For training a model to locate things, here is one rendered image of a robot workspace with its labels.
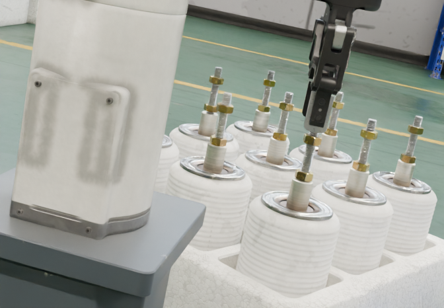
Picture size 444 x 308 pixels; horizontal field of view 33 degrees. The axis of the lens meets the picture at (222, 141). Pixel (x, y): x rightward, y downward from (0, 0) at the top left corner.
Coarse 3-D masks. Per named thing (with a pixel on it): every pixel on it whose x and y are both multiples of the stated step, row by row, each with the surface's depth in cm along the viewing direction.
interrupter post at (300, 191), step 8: (296, 184) 75; (304, 184) 75; (312, 184) 75; (296, 192) 75; (304, 192) 75; (288, 200) 76; (296, 200) 75; (304, 200) 75; (296, 208) 75; (304, 208) 76
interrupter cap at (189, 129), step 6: (180, 126) 100; (186, 126) 101; (192, 126) 101; (198, 126) 102; (180, 132) 98; (186, 132) 97; (192, 132) 98; (228, 132) 102; (198, 138) 96; (204, 138) 96; (228, 138) 99
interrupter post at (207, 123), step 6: (204, 114) 98; (210, 114) 98; (216, 114) 99; (204, 120) 99; (210, 120) 98; (216, 120) 99; (204, 126) 99; (210, 126) 99; (198, 132) 100; (204, 132) 99; (210, 132) 99
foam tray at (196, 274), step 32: (192, 256) 77; (224, 256) 79; (384, 256) 89; (416, 256) 90; (192, 288) 76; (224, 288) 73; (256, 288) 72; (352, 288) 77; (384, 288) 81; (416, 288) 88
